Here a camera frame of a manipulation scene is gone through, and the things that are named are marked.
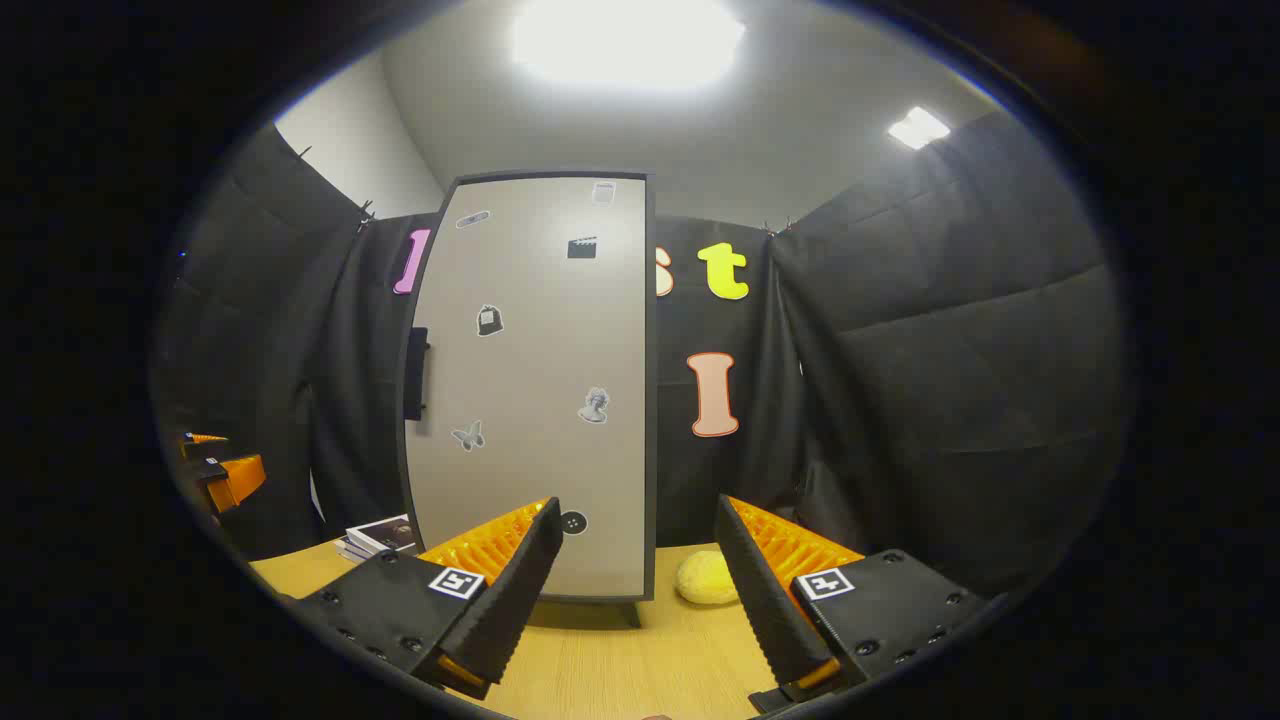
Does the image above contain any large ceiling light panel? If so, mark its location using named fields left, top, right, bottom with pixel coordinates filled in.
left=512, top=0, right=746, bottom=89

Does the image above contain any yellow round sponge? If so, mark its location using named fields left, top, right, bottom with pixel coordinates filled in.
left=676, top=549, right=743, bottom=606

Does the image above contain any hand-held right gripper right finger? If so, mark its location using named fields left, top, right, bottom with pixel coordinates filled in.
left=713, top=494, right=991, bottom=714

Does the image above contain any white book portrait cover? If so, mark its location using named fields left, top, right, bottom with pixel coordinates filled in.
left=345, top=514, right=419, bottom=554

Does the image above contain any black cabinet door handle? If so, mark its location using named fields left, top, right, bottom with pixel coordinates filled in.
left=403, top=326, right=431, bottom=421

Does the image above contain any small ceiling light panel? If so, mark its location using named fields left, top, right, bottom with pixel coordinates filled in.
left=888, top=106, right=951, bottom=151

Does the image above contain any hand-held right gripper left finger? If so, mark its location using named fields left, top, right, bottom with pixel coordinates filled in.
left=283, top=497, right=564, bottom=701

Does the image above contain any black backdrop cloth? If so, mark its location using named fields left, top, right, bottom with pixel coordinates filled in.
left=150, top=110, right=1136, bottom=601

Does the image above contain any grey cabinet door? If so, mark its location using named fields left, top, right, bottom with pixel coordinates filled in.
left=400, top=172, right=651, bottom=601

